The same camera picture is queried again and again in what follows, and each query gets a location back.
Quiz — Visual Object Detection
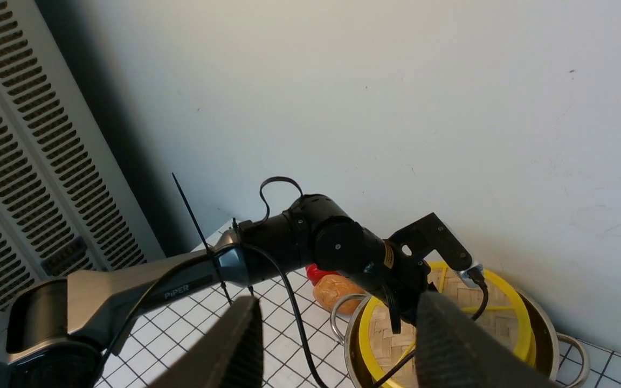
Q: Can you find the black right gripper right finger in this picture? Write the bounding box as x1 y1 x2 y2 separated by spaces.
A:
415 292 557 387

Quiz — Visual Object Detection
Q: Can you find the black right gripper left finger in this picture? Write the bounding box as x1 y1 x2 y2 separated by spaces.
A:
149 296 264 387

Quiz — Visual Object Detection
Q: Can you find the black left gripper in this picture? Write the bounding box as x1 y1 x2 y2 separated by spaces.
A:
362 242 434 334

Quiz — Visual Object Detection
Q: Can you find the woven bamboo steamer lid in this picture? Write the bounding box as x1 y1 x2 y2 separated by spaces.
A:
355 262 537 380

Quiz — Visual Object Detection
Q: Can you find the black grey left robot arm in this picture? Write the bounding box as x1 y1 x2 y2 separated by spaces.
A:
6 194 444 387

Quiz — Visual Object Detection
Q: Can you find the stainless steel pot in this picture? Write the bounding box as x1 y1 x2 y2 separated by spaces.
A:
329 289 590 387

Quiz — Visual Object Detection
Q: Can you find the brown potato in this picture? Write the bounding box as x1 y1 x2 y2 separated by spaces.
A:
313 274 365 312

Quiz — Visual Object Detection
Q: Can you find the black zip tie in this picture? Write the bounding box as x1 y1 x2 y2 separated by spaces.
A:
171 172 233 306

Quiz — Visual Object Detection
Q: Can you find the grey perforated radiator panel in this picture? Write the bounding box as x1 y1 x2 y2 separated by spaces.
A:
0 1 164 314

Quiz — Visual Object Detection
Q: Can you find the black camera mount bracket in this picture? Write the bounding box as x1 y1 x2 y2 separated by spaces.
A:
388 213 486 289

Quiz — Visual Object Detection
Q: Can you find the black cable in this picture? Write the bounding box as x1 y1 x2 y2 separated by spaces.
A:
240 244 333 388

